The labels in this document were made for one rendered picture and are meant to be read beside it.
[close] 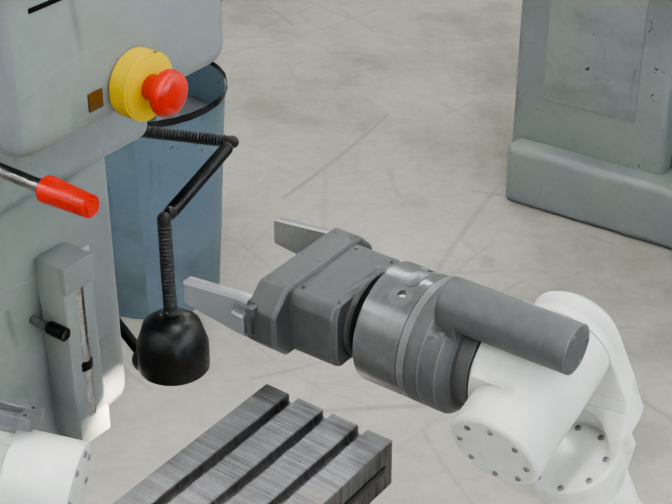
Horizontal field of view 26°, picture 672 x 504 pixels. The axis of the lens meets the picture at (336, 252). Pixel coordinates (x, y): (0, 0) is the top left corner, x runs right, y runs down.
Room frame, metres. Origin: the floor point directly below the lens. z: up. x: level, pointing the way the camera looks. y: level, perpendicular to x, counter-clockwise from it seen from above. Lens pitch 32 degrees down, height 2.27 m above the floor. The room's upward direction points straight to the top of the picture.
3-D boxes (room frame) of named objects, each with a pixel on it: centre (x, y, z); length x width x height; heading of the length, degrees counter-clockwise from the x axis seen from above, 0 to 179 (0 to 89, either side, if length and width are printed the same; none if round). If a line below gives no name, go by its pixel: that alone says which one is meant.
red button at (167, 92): (1.09, 0.14, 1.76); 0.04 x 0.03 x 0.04; 144
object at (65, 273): (1.17, 0.26, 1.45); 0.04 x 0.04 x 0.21; 54
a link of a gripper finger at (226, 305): (0.86, 0.08, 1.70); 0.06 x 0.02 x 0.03; 54
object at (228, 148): (1.27, 0.13, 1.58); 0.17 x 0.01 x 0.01; 161
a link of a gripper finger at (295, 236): (0.95, 0.02, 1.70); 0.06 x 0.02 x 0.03; 54
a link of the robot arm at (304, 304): (0.85, -0.02, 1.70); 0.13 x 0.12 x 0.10; 144
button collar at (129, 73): (1.10, 0.16, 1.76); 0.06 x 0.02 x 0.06; 144
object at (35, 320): (1.15, 0.28, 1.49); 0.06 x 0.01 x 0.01; 54
